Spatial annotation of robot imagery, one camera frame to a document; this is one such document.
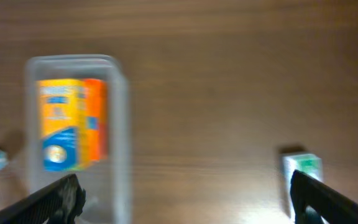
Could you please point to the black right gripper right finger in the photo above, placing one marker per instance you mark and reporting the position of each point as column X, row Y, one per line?
column 315, row 202

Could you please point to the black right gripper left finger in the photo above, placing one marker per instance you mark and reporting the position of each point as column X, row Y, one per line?
column 59, row 202

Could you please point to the yellow blue medicine box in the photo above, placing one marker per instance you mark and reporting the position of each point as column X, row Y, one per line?
column 62, row 124

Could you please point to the orange red medicine box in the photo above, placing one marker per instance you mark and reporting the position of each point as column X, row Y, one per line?
column 95, row 107

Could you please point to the clear plastic container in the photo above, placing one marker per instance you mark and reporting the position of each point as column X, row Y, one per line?
column 108, row 184

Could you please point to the white green medicine box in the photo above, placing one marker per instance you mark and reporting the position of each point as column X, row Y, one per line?
column 304, row 162

